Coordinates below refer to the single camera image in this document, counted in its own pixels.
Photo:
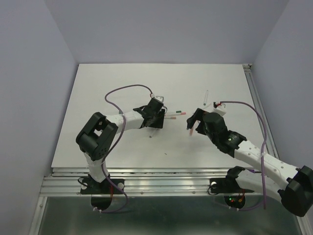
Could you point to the green cap marker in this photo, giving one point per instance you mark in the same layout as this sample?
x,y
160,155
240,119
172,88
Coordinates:
x,y
173,113

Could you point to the right side aluminium rail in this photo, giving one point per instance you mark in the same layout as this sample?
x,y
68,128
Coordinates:
x,y
270,145

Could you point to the light blue cap marker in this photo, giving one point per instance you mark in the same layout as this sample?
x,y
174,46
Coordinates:
x,y
207,105

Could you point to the pink cap marker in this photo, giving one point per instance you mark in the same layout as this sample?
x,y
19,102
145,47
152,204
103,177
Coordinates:
x,y
182,113

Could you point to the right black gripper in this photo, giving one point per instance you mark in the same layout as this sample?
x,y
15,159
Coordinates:
x,y
198,114

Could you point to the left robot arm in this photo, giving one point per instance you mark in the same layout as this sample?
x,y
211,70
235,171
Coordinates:
x,y
96,137

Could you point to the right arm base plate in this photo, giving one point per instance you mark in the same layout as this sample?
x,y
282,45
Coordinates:
x,y
229,185

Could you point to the dark green marker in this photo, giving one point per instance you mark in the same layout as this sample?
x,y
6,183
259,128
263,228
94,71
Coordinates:
x,y
205,100

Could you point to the orange clear cap marker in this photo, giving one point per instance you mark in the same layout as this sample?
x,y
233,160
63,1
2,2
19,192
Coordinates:
x,y
191,131

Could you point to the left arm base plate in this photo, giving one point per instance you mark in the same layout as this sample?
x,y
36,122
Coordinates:
x,y
101,193

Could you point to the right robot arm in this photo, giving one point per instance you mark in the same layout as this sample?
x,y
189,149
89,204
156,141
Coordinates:
x,y
288,184

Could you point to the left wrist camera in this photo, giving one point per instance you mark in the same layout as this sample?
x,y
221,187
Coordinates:
x,y
160,98

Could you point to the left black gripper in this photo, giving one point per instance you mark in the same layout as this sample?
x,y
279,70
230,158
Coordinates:
x,y
159,124

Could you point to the front aluminium rail frame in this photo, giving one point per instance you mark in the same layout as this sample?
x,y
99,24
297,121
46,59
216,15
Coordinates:
x,y
138,181

